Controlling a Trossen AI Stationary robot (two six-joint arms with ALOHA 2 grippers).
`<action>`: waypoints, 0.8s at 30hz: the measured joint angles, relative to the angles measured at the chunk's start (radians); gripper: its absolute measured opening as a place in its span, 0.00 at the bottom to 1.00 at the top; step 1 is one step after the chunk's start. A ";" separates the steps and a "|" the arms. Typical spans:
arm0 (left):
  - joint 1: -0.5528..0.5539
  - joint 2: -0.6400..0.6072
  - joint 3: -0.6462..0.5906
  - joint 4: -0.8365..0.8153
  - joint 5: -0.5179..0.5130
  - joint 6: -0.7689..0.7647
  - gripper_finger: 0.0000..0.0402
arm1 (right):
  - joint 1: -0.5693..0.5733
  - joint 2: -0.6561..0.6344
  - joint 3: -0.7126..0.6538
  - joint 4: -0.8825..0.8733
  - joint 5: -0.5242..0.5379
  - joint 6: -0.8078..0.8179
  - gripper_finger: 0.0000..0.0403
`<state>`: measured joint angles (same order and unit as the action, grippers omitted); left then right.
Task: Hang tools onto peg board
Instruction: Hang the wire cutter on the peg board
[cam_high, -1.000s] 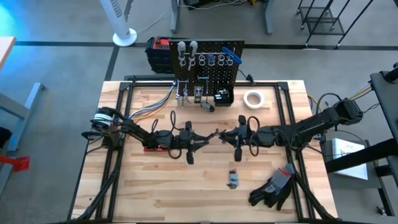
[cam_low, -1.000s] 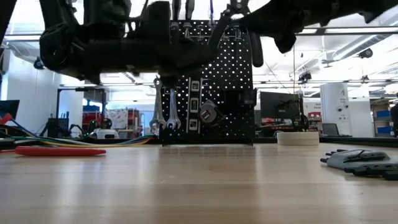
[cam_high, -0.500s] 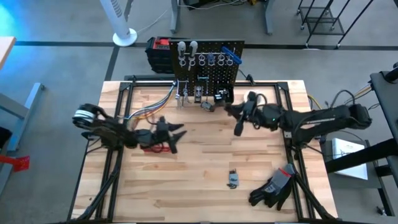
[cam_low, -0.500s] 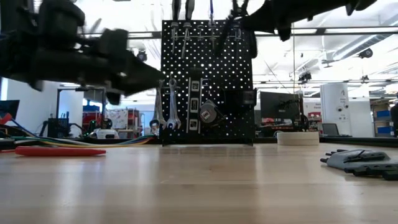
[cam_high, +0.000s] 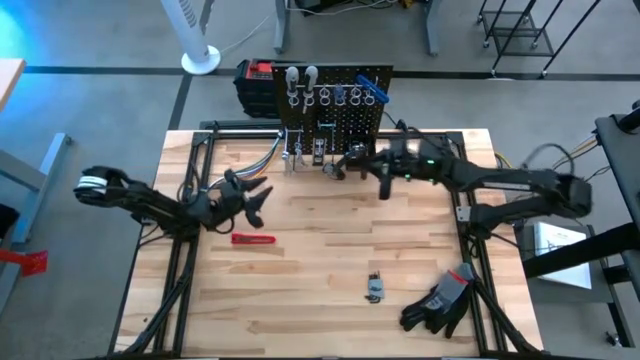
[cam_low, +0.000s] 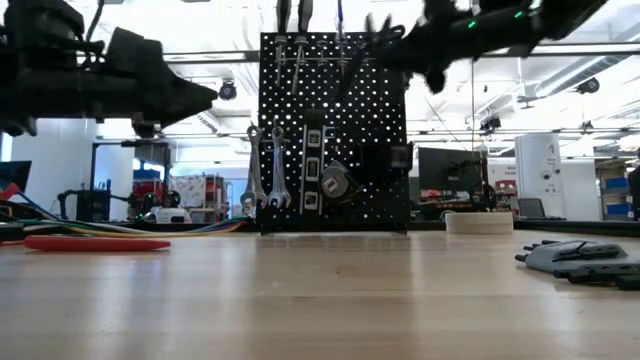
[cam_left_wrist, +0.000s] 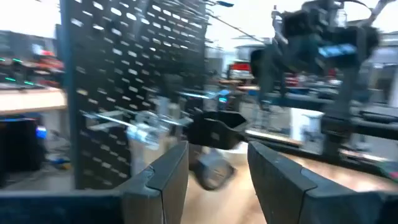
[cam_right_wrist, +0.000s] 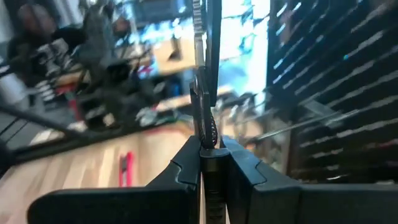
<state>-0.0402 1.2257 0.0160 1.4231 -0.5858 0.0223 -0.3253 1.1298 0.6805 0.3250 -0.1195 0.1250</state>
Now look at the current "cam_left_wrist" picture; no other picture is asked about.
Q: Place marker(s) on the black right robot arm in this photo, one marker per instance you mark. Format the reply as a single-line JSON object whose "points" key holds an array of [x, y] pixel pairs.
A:
{"points": [[342, 93]]}

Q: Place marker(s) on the black aluminium table frame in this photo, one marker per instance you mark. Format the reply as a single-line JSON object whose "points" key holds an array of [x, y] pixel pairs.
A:
{"points": [[311, 152]]}

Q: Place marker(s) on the double-prong metal pegboard hook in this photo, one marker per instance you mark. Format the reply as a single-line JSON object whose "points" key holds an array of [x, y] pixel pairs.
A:
{"points": [[105, 119], [192, 95]]}

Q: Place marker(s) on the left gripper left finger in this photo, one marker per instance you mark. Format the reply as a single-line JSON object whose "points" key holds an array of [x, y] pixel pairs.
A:
{"points": [[168, 186]]}

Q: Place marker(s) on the wooden background desk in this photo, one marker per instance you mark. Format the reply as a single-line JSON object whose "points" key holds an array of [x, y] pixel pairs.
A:
{"points": [[31, 99]]}

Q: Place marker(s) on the black metal pegboard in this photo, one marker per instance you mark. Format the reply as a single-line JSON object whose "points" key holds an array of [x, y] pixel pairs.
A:
{"points": [[102, 77]]}

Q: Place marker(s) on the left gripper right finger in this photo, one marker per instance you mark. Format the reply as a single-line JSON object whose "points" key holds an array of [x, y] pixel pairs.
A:
{"points": [[276, 186]]}

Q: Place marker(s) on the black plastic pegboard bin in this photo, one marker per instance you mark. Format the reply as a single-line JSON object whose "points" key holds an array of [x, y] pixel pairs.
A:
{"points": [[217, 130]]}

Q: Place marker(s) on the white cylindrical device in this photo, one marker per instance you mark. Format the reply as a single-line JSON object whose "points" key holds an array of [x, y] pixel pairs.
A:
{"points": [[306, 124]]}

